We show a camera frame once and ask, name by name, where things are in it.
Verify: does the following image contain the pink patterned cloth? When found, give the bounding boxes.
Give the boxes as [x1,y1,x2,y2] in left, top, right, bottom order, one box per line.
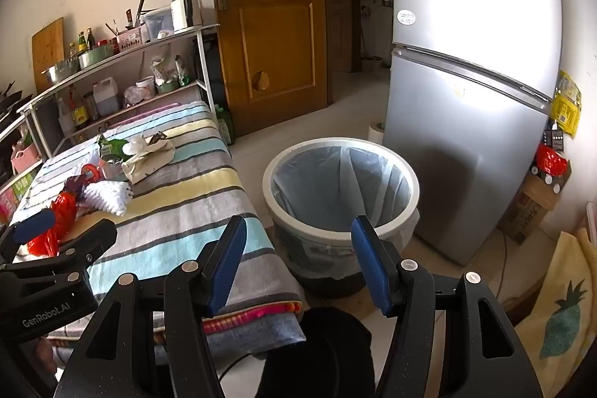
[154,300,303,337]

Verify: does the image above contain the green snack wrapper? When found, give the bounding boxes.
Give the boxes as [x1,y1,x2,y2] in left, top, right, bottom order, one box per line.
[96,134,134,161]

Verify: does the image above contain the pink storage basket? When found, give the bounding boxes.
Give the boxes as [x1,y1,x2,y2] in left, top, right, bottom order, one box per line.
[10,144,40,174]

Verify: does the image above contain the wooden cutting board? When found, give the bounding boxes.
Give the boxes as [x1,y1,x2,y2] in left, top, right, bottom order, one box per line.
[31,17,65,78]

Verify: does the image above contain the cardboard box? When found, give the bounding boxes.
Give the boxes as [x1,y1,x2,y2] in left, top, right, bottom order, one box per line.
[498,178,560,246]

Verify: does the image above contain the crumpled clear plastic bag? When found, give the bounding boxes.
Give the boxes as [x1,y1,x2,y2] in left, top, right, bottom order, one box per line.
[122,85,143,108]

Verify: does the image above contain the silver refrigerator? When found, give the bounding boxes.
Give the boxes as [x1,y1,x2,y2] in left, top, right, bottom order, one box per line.
[381,0,566,267]

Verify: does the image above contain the green enamel basin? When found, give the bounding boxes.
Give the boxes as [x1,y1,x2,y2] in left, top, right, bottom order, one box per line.
[78,44,115,70]

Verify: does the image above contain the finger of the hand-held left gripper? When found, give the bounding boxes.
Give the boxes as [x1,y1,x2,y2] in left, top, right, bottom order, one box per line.
[0,211,57,263]
[0,218,118,289]

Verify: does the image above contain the white round waste bin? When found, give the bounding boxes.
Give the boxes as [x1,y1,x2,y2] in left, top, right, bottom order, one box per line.
[262,137,421,298]

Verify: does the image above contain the yellow pineapple print cloth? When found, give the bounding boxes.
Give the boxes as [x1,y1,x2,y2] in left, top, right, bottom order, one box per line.
[513,230,597,398]

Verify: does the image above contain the green plastic bottle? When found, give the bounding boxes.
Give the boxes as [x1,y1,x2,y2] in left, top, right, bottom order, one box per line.
[215,106,236,146]

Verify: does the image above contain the steel basin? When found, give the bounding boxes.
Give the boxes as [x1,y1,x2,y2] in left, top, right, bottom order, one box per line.
[41,59,81,85]

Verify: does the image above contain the striped blanket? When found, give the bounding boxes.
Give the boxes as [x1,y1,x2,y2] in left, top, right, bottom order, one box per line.
[12,100,306,340]

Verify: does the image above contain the white plastic tub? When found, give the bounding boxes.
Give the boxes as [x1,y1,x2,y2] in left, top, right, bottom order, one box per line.
[135,76,156,99]

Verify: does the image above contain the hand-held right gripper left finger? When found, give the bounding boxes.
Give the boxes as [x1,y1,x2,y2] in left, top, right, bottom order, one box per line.
[56,215,248,398]

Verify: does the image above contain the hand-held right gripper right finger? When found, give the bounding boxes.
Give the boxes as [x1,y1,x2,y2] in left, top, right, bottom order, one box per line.
[351,215,544,398]

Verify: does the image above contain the yellow hanging packets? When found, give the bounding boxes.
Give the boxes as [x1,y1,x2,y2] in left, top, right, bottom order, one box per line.
[552,70,583,136]

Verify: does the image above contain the white plastic piece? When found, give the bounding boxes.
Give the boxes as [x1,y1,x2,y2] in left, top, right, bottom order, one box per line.
[128,135,150,157]

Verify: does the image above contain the red plastic bag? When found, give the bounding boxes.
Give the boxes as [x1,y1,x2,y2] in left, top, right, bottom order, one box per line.
[25,191,78,257]

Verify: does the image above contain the red plastic lid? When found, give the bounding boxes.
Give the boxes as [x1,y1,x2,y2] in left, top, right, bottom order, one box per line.
[81,163,106,185]

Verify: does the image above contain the white metal shelf rack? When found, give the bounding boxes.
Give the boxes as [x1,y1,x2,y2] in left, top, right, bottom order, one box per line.
[19,24,221,159]

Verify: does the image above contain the white plastic bags bundle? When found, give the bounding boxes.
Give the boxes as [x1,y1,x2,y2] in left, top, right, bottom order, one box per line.
[149,55,176,84]

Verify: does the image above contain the red glossy bag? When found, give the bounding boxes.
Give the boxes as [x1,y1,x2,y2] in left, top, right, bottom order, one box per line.
[535,143,569,178]

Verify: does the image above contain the white oil jug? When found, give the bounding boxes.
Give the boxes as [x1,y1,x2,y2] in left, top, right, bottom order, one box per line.
[92,76,121,116]

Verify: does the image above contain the clear plastic storage box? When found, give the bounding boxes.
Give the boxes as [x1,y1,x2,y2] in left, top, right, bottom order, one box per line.
[141,5,175,43]

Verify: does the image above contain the pink utensil basket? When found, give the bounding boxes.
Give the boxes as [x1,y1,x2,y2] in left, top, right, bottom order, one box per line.
[115,27,144,53]

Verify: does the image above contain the white foam fruit net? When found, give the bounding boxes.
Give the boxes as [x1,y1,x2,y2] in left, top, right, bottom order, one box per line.
[82,179,134,217]

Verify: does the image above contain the wooden door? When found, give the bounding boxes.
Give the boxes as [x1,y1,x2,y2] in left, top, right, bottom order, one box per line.
[211,0,330,138]

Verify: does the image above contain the white electric kettle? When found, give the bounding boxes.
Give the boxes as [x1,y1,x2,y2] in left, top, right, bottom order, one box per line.
[170,0,197,33]

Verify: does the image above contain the green red carton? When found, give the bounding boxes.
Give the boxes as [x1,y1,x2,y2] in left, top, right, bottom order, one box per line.
[0,175,37,224]

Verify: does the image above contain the translucent bin liner bag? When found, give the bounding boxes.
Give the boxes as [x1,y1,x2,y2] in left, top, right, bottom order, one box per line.
[269,144,419,282]

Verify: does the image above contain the dark cloth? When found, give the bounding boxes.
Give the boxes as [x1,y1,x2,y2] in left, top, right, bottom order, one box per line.
[256,306,376,398]

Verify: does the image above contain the clear plastic bottle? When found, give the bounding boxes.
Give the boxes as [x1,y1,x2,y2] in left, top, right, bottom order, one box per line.
[56,97,76,138]

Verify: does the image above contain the white side shelf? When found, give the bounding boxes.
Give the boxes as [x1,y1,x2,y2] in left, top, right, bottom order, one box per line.
[0,100,52,212]

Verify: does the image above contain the white green packet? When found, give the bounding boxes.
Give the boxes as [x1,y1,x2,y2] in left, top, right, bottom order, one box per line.
[174,55,190,87]

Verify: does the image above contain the person's left hand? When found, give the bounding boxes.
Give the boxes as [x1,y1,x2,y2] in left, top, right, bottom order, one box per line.
[36,337,57,376]

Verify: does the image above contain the dark sauce bottle yellow label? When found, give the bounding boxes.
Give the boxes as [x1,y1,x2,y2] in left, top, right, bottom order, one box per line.
[68,85,90,129]

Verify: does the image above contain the pink plastic tray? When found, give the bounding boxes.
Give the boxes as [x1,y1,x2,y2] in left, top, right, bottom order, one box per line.
[100,101,180,131]

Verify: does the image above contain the small black packet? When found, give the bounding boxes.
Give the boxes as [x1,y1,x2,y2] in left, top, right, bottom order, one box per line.
[543,123,565,153]

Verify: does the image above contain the beige paper bag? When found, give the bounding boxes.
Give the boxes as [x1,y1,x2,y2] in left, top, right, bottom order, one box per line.
[121,137,177,184]

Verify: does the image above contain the black frying pan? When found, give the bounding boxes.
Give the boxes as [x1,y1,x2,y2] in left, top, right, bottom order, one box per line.
[0,87,37,121]

